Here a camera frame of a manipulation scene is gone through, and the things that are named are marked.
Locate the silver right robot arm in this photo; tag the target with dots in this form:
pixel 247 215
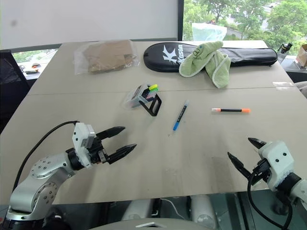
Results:
pixel 296 189

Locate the black pen orange caps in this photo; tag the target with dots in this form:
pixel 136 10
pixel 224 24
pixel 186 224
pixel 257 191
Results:
pixel 230 110

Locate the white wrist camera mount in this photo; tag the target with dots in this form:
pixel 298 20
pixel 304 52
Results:
pixel 278 160
pixel 80 141

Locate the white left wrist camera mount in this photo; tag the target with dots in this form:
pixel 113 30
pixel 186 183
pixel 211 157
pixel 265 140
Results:
pixel 80 141

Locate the green towel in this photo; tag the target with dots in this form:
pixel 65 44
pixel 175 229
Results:
pixel 216 64

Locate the blue marker pen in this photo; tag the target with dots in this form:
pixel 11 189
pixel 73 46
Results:
pixel 181 115

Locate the translucent plastic bag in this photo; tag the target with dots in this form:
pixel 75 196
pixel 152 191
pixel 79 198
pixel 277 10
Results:
pixel 208 32

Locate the brown cardboard sheet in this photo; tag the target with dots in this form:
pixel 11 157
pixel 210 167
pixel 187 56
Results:
pixel 108 57

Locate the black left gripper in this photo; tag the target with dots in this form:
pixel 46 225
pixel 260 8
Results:
pixel 97 153

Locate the clear plastic bag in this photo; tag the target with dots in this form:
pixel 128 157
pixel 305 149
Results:
pixel 80 62

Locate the black racket bag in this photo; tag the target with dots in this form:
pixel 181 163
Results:
pixel 163 57

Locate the clear tape piece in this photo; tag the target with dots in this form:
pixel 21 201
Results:
pixel 283 83

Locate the clear pen case with highlighters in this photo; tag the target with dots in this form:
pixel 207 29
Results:
pixel 136 98

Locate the white rounded robot leg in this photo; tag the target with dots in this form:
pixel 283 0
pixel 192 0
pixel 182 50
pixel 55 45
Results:
pixel 204 210
pixel 139 209

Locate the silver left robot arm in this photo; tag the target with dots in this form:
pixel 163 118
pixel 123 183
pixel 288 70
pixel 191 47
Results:
pixel 36 189

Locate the cardboard box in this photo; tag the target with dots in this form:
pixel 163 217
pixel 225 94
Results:
pixel 302 56

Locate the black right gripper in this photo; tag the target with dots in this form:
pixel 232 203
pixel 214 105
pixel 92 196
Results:
pixel 262 171

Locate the dark window frame post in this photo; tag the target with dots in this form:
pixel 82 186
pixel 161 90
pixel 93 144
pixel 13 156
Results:
pixel 180 19

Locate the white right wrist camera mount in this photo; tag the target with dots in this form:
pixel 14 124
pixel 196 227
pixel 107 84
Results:
pixel 278 160

